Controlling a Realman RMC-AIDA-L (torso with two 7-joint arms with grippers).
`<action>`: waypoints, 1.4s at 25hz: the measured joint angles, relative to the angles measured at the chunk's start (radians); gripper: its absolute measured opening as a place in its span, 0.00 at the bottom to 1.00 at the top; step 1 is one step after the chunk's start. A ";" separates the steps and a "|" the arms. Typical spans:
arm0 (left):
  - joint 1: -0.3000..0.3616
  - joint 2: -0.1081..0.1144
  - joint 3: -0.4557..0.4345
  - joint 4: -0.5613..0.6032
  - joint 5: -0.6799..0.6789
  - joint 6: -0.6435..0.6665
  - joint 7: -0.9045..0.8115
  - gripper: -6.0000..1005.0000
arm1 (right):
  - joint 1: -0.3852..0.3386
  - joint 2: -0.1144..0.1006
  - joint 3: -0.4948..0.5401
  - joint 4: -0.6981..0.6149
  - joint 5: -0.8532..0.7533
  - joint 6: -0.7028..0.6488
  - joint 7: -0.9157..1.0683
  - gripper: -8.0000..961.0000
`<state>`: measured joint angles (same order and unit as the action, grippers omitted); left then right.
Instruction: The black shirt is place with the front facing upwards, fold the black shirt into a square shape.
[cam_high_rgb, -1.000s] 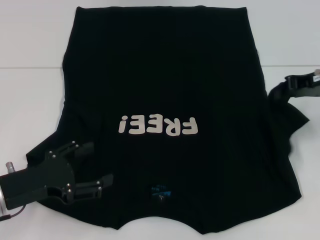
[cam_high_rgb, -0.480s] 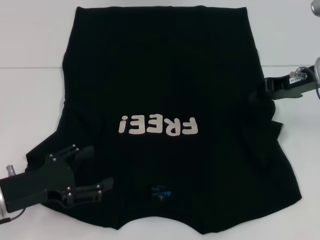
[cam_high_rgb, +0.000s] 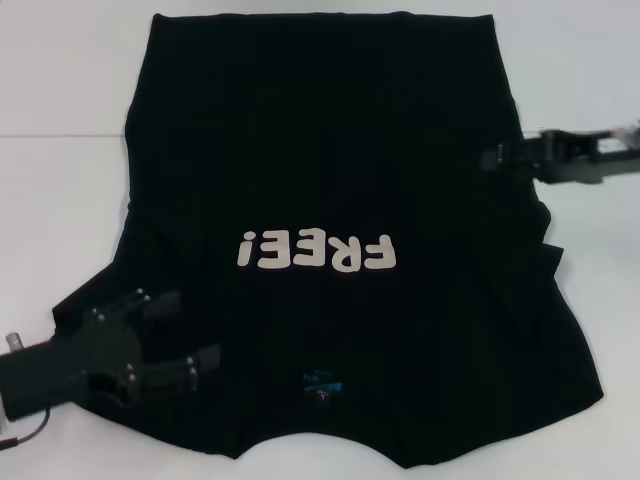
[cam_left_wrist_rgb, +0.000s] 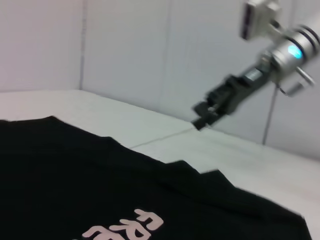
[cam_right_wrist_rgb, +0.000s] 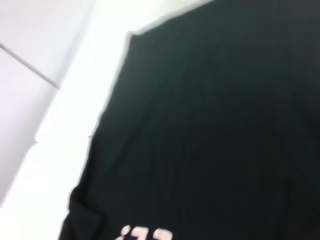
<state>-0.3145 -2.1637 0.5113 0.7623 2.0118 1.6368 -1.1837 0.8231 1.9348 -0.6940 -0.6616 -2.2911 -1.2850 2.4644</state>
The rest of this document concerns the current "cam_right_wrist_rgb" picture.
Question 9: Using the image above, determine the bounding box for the black t-shirt with FREE print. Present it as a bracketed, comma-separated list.
[56, 0, 320, 240]

